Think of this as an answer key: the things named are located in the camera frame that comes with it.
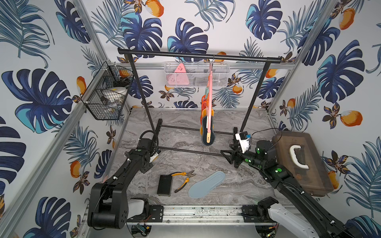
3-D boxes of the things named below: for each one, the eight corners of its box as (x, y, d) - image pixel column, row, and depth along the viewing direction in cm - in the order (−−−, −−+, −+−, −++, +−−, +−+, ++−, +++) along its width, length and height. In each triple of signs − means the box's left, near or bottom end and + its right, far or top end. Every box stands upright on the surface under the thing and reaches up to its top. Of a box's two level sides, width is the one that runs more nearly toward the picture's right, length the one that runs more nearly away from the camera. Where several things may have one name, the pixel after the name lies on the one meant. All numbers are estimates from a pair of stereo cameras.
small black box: (158, 196, 82) (156, 194, 78) (160, 177, 89) (159, 174, 85) (170, 196, 82) (169, 194, 78) (172, 177, 89) (171, 174, 85)
